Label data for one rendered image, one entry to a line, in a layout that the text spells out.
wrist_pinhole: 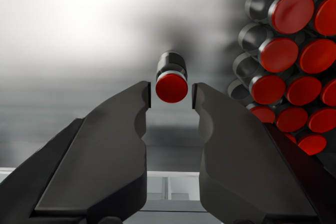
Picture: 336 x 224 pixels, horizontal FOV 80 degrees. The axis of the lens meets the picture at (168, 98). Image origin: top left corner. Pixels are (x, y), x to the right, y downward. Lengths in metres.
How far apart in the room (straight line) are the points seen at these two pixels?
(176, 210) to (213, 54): 0.97
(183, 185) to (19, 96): 1.61
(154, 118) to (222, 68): 0.08
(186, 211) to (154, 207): 0.15
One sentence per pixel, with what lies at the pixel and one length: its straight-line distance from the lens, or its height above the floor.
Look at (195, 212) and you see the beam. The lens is 1.10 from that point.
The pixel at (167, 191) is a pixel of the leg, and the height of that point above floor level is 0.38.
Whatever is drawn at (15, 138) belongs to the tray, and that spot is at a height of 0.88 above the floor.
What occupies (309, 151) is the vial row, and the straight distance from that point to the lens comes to 0.19.
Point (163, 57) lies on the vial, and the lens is 0.16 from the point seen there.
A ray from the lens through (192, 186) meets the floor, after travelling 1.78.
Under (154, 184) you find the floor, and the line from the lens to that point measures 1.75.
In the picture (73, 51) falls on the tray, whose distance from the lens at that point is 0.18.
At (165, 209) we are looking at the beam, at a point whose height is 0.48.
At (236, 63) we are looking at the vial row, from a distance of 0.17.
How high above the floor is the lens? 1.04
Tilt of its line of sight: 60 degrees down
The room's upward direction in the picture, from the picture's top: 179 degrees counter-clockwise
